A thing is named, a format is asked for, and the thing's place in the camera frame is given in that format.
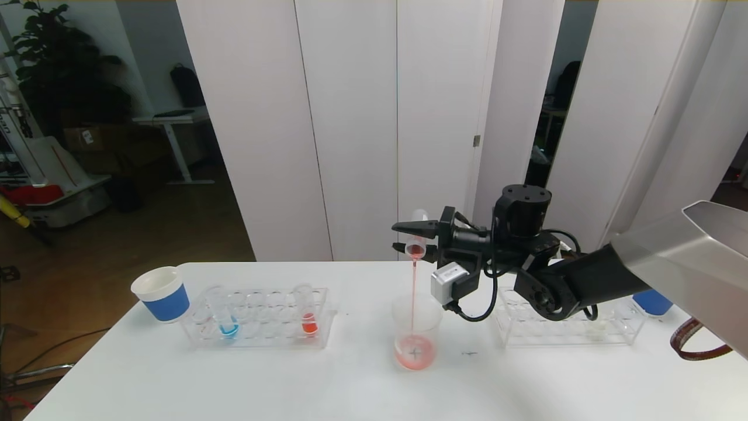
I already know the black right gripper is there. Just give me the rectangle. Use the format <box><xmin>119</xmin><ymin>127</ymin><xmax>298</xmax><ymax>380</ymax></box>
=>
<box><xmin>391</xmin><ymin>206</ymin><xmax>491</xmax><ymax>264</ymax></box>

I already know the test tube with red liquid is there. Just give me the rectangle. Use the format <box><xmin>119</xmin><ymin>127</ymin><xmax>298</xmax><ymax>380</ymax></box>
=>
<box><xmin>405</xmin><ymin>209</ymin><xmax>431</xmax><ymax>260</ymax></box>
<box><xmin>294</xmin><ymin>284</ymin><xmax>320</xmax><ymax>337</ymax></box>

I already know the test tube with blue liquid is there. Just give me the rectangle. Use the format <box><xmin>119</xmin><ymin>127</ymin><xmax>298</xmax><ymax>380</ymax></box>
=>
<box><xmin>207</xmin><ymin>287</ymin><xmax>240</xmax><ymax>340</ymax></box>

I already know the clear glass beaker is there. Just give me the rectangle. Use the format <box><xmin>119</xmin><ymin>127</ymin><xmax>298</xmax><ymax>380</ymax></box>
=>
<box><xmin>391</xmin><ymin>294</ymin><xmax>443</xmax><ymax>371</ymax></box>

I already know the clear plastic test tube rack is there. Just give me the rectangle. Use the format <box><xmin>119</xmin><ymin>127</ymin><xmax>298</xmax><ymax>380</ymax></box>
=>
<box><xmin>496</xmin><ymin>287</ymin><xmax>647</xmax><ymax>348</ymax></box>
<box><xmin>181</xmin><ymin>287</ymin><xmax>338</xmax><ymax>350</ymax></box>

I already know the test tube with pale liquid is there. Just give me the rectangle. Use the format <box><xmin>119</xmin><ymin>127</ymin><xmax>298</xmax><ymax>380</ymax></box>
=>
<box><xmin>587</xmin><ymin>304</ymin><xmax>611</xmax><ymax>341</ymax></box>

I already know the white folding partition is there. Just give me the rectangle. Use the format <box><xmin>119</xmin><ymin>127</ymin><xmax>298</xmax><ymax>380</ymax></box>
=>
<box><xmin>176</xmin><ymin>0</ymin><xmax>565</xmax><ymax>263</ymax></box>
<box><xmin>529</xmin><ymin>0</ymin><xmax>748</xmax><ymax>259</ymax></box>

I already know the black office chair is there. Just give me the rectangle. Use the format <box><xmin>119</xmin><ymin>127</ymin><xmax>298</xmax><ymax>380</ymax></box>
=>
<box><xmin>552</xmin><ymin>60</ymin><xmax>583</xmax><ymax>109</ymax></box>

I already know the blue white paper cup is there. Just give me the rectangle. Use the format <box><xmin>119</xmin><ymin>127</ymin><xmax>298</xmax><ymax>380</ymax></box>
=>
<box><xmin>131</xmin><ymin>267</ymin><xmax>191</xmax><ymax>324</ymax></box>
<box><xmin>632</xmin><ymin>289</ymin><xmax>674</xmax><ymax>317</ymax></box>

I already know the white standing desk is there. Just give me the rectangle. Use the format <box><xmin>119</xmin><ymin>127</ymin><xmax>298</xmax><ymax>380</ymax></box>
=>
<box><xmin>133</xmin><ymin>108</ymin><xmax>216</xmax><ymax>187</ymax></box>

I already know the black backpack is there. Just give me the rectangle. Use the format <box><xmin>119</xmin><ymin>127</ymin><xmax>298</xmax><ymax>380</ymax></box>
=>
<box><xmin>170</xmin><ymin>64</ymin><xmax>207</xmax><ymax>109</ymax></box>

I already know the brown cardboard box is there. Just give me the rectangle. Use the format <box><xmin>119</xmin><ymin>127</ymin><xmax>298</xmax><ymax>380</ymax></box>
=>
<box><xmin>63</xmin><ymin>126</ymin><xmax>120</xmax><ymax>157</ymax></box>

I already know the white machine base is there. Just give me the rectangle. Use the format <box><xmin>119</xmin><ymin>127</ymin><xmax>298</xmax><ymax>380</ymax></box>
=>
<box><xmin>0</xmin><ymin>53</ymin><xmax>113</xmax><ymax>230</ymax></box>

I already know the red box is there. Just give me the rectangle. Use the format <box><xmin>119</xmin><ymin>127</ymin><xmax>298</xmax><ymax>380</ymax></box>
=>
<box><xmin>0</xmin><ymin>185</ymin><xmax>65</xmax><ymax>209</ymax></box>

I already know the dark green potted plant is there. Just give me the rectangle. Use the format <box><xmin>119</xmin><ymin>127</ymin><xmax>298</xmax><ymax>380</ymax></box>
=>
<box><xmin>3</xmin><ymin>0</ymin><xmax>134</xmax><ymax>141</ymax></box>

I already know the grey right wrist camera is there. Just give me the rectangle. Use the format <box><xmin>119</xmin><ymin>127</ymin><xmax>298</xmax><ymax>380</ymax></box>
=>
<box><xmin>431</xmin><ymin>262</ymin><xmax>470</xmax><ymax>306</ymax></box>

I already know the black right camera cable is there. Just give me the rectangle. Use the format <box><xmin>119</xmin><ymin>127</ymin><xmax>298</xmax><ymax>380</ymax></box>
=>
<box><xmin>447</xmin><ymin>222</ymin><xmax>503</xmax><ymax>323</ymax></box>

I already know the brown ribbon cable loop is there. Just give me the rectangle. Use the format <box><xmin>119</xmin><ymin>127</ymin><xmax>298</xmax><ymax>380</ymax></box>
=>
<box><xmin>671</xmin><ymin>318</ymin><xmax>733</xmax><ymax>361</ymax></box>

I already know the metal chair frame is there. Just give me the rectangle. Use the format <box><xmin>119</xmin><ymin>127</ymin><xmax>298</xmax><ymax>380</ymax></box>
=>
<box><xmin>0</xmin><ymin>325</ymin><xmax>77</xmax><ymax>413</ymax></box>

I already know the yellow handled tool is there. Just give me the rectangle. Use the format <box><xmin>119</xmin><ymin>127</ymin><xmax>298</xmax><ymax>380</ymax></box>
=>
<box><xmin>0</xmin><ymin>195</ymin><xmax>33</xmax><ymax>230</ymax></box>

